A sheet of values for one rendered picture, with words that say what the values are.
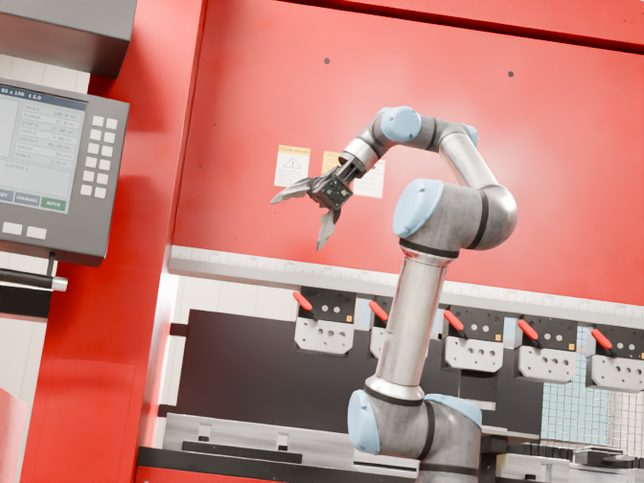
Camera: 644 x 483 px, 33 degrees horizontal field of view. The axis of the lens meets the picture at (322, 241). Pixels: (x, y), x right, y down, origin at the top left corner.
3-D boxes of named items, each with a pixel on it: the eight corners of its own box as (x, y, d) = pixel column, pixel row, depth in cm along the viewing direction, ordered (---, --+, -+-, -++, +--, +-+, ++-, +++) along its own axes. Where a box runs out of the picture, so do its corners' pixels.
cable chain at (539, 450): (450, 448, 323) (451, 433, 324) (447, 448, 329) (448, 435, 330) (573, 462, 326) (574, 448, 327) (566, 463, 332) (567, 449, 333)
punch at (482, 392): (458, 405, 288) (461, 369, 291) (456, 405, 290) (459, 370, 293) (495, 409, 289) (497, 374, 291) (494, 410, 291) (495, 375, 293)
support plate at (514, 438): (465, 430, 260) (465, 425, 260) (441, 437, 285) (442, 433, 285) (539, 439, 261) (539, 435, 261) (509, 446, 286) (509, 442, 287)
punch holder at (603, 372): (593, 383, 290) (596, 322, 294) (583, 387, 298) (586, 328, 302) (649, 390, 291) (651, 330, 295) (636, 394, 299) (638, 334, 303)
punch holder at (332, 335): (293, 346, 284) (301, 285, 288) (291, 351, 292) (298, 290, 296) (351, 354, 285) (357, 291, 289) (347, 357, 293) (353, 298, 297)
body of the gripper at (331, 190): (313, 188, 238) (349, 149, 241) (301, 191, 246) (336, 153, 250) (337, 213, 240) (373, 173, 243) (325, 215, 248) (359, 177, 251)
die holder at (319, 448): (161, 450, 275) (167, 412, 278) (162, 451, 281) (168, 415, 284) (357, 473, 279) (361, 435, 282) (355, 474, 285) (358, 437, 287)
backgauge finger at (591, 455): (606, 461, 293) (607, 442, 294) (574, 465, 318) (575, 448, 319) (649, 466, 294) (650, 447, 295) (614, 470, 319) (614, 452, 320)
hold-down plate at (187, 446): (181, 451, 271) (182, 439, 271) (181, 452, 276) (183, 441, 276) (301, 466, 273) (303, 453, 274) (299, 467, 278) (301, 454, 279)
